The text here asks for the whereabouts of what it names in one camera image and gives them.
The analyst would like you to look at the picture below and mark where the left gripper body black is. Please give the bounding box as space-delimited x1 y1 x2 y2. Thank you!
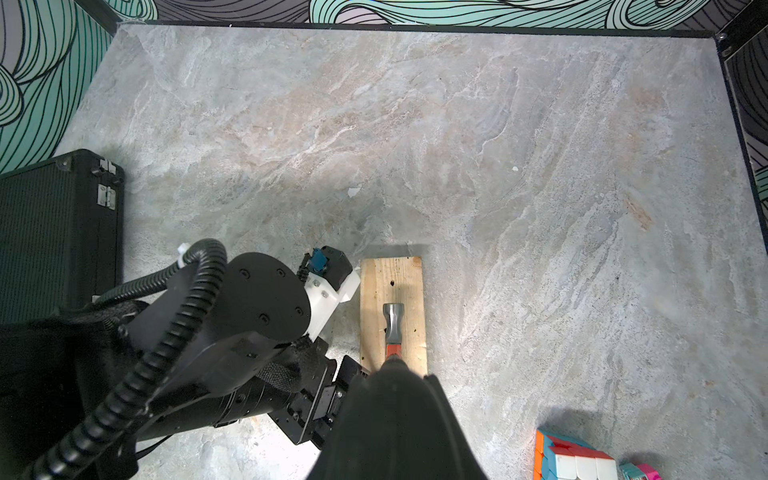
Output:
213 337 366 449

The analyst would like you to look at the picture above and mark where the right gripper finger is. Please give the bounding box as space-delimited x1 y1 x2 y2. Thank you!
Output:
308 358 486 479

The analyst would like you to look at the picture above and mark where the wooden block with nails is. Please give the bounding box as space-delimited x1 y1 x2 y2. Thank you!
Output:
360 257 428 376

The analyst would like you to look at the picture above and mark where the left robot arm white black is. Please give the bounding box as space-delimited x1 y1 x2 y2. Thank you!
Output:
1 242 362 479

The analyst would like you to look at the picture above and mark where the colourful puzzle cube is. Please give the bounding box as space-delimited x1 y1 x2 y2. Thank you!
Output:
533 428 618 480

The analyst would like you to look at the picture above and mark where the small pink toy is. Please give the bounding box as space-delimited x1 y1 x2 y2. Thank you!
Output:
619 462 662 480

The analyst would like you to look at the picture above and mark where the black case on table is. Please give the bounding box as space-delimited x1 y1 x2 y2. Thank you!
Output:
1 149 125 326

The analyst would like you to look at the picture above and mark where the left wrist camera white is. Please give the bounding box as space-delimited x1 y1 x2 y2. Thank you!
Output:
297 246 361 341

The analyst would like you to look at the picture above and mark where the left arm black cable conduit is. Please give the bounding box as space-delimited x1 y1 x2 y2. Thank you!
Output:
17 238 229 480

